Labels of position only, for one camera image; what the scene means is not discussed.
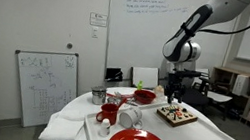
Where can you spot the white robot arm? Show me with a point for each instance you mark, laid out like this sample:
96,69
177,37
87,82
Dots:
187,39

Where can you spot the round grey wall knob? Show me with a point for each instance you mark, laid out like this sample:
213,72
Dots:
69,45

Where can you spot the red bowl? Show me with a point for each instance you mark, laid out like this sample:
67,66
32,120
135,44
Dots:
144,96

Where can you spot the grey office chair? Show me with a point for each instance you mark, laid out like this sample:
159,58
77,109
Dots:
196,96

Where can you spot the white mug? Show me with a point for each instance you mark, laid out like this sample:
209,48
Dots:
130,117

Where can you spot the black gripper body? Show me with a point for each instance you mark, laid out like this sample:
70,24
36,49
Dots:
175,84

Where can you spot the wooden button board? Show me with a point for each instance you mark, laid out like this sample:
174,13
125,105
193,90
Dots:
176,117

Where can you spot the small framed whiteboard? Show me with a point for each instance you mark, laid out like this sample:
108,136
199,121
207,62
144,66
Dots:
46,88

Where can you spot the white light switch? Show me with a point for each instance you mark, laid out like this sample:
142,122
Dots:
95,32

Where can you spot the white folded cloth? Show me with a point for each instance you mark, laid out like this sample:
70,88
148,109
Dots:
63,126

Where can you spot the small green bottle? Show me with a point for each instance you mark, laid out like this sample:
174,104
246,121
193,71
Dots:
140,85

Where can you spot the large wall whiteboard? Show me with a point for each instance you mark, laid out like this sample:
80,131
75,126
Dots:
136,41

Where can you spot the clear cup with beige contents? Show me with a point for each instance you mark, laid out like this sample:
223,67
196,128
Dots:
159,91

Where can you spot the metal and red utensils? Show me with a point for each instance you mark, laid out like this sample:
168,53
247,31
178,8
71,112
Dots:
123,98

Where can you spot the red mug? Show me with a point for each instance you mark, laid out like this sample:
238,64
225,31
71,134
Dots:
108,112

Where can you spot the white box on shelf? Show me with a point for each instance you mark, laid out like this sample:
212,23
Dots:
240,85

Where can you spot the white wall sign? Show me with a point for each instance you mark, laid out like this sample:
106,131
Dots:
98,19

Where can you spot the small white bottle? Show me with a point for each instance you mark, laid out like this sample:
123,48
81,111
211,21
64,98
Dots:
105,127

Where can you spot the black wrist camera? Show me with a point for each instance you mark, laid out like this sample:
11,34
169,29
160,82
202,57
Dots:
186,73

